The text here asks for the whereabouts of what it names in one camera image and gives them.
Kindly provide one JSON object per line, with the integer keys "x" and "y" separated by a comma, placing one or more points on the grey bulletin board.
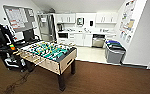
{"x": 21, "y": 18}

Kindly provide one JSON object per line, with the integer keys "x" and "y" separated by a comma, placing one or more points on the white base cabinet door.
{"x": 78, "y": 40}
{"x": 87, "y": 40}

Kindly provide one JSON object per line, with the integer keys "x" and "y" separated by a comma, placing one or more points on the wall poster with pictures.
{"x": 128, "y": 20}

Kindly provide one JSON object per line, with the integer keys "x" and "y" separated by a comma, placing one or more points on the foosball table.
{"x": 54, "y": 55}

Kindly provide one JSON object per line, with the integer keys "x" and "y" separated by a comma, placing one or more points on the person in dark clothes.
{"x": 1, "y": 33}

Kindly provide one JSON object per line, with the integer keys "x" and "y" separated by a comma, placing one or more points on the white paper sheet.
{"x": 33, "y": 24}
{"x": 30, "y": 12}

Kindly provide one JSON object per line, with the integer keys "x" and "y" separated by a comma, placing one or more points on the black built-in appliance front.
{"x": 62, "y": 35}

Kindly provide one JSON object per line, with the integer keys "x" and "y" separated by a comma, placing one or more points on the white wall cabinet door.
{"x": 115, "y": 17}
{"x": 108, "y": 17}
{"x": 101, "y": 17}

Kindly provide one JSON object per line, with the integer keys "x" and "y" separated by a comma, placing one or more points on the large printed poster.
{"x": 14, "y": 16}

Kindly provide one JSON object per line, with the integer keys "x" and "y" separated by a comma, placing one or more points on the white plain wall cabinet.
{"x": 65, "y": 18}

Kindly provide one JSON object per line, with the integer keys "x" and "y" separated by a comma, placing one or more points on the grey bin green lid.
{"x": 112, "y": 42}

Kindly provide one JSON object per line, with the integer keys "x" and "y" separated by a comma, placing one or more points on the black shelf cart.
{"x": 12, "y": 55}

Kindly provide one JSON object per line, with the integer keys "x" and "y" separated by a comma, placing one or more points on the black monitor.
{"x": 29, "y": 35}

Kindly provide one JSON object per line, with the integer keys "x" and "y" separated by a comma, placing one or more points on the grey bin blue lid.
{"x": 115, "y": 53}

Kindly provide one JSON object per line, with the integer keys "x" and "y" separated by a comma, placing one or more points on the steel refrigerator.
{"x": 47, "y": 28}

